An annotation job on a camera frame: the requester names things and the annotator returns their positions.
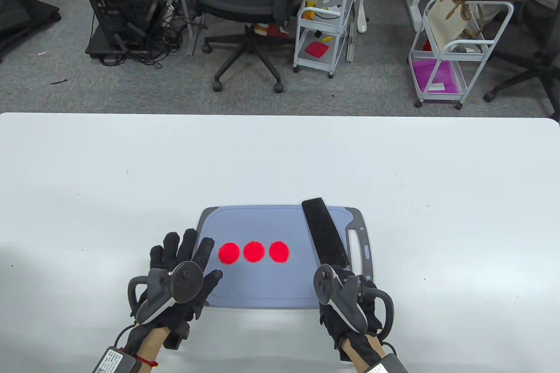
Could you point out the person's left hand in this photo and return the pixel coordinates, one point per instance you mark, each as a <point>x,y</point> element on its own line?
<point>192,250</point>

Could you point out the person's right hand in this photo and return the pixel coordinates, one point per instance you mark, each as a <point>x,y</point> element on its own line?
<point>337,325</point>

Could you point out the red plasticine disc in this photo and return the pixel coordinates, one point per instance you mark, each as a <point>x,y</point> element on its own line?
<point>229,252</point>
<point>254,252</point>
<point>279,252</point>

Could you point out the grey cutting board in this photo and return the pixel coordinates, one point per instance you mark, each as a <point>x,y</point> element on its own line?
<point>271,281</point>

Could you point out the black cleaver knife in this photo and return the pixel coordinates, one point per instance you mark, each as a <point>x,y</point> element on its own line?
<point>326,233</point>

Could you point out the person's right forearm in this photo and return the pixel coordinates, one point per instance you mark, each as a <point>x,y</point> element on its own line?
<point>356,353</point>

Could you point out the person's left forearm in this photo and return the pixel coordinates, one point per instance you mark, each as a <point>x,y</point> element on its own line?
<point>151,346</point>

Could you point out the black right hand controller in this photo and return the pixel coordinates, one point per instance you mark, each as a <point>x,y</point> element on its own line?
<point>345,303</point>

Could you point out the black hand controller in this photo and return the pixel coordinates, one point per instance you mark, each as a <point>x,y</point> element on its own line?
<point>345,303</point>
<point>186,281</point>

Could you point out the black left hand controller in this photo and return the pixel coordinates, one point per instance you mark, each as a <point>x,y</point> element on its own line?
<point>186,281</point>

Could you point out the black right wrist sensor box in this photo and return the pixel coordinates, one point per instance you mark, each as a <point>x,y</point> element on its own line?
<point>387,364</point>

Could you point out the black wrist sensor box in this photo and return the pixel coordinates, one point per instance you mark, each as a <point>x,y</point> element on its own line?
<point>116,362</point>
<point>387,364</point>

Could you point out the black left wrist sensor box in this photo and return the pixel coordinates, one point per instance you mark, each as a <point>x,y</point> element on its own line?
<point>116,362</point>

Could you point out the red shoe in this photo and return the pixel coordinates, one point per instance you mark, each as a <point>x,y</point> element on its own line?
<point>276,31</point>

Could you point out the red flat pad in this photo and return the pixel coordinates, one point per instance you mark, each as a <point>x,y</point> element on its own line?
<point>317,49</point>

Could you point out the magenta sheet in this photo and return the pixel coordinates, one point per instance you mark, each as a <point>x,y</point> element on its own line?
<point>431,73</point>

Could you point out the large white rolling cart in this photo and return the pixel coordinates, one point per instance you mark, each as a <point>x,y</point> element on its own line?
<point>442,55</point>

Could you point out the black stand base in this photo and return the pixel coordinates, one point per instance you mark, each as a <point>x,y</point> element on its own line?
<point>26,10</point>

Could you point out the beige tote bag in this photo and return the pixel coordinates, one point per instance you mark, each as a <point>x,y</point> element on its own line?
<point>442,19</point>

